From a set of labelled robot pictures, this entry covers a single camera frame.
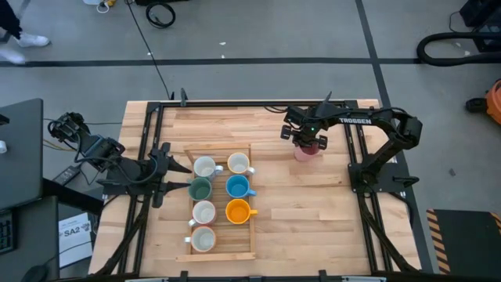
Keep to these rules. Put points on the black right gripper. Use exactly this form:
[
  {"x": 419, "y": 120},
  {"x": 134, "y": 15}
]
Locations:
[{"x": 307, "y": 125}]

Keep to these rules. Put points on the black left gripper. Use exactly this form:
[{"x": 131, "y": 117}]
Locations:
[{"x": 162, "y": 172}]

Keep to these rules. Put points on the pink faceted mug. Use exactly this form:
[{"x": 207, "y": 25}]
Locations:
[{"x": 306, "y": 156}]

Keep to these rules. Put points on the plain green mug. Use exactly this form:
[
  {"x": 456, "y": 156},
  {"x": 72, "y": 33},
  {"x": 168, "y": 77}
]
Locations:
[{"x": 200, "y": 190}]

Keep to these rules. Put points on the white mug blue floral pattern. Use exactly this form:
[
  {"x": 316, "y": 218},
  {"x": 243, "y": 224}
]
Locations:
[{"x": 203, "y": 167}]

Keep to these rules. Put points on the white mug grey diamond pattern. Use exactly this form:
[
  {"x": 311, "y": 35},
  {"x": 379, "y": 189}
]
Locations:
[{"x": 204, "y": 213}]

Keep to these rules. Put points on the plain blue mug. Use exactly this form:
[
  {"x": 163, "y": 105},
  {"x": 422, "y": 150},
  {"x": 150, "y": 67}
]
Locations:
[{"x": 237, "y": 186}]

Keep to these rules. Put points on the white mug yellow rim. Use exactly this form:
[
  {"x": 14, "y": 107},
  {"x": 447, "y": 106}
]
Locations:
[{"x": 238, "y": 163}]

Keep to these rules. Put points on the white mug yellow dot pattern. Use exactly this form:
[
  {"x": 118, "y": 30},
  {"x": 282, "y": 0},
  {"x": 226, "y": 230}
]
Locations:
[{"x": 203, "y": 239}]

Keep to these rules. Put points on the yellow-orange faceted mug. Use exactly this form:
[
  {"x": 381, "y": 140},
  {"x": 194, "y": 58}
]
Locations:
[{"x": 237, "y": 212}]

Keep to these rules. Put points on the wooden slatted tray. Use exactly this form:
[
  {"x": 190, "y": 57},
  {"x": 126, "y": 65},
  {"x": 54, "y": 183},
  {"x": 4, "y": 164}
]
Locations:
[{"x": 231, "y": 243}]

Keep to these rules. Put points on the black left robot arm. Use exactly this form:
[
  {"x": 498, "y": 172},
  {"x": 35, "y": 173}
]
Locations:
[{"x": 102, "y": 149}]

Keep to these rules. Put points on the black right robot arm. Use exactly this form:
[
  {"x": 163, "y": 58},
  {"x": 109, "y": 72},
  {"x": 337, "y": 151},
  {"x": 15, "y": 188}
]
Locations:
[{"x": 391, "y": 129}]

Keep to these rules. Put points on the black table clamp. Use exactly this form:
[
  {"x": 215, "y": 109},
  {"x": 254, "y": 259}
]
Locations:
[
  {"x": 184, "y": 276},
  {"x": 405, "y": 180},
  {"x": 327, "y": 97},
  {"x": 183, "y": 98},
  {"x": 322, "y": 275}
]

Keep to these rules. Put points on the black metal bar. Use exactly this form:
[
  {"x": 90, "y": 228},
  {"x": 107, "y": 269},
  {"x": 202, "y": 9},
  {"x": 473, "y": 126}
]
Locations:
[{"x": 72, "y": 196}]

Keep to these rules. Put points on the black power adapter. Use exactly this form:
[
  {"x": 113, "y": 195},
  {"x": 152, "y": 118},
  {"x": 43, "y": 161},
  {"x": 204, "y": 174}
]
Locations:
[{"x": 66, "y": 175}]

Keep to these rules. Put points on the white printed paper sheet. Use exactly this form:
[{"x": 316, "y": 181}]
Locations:
[{"x": 74, "y": 244}]

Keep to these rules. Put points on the dark grey desk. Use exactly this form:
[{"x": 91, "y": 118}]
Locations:
[{"x": 35, "y": 239}]

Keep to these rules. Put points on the black computer mouse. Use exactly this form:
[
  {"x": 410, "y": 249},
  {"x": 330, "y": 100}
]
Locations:
[{"x": 35, "y": 274}]

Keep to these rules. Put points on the black keyboard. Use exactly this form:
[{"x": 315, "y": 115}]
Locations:
[{"x": 7, "y": 235}]

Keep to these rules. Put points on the black hazard-striped mat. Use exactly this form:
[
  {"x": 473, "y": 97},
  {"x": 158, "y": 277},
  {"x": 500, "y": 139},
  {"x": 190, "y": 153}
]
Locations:
[{"x": 466, "y": 243}]

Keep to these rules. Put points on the orange vacuum cleaner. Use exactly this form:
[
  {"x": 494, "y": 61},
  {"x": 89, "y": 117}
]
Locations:
[{"x": 496, "y": 102}]

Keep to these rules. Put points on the person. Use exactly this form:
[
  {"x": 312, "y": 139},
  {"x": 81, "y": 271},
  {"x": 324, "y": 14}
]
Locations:
[{"x": 33, "y": 40}]

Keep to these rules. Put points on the black equipment case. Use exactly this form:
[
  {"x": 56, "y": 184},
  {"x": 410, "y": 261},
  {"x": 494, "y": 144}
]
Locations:
[{"x": 479, "y": 11}]

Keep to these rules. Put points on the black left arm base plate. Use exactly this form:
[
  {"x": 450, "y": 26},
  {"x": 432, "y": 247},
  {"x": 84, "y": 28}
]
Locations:
[{"x": 109, "y": 191}]

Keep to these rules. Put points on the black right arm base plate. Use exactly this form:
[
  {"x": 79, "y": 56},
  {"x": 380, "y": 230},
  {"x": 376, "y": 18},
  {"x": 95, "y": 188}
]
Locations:
[{"x": 391, "y": 172}]

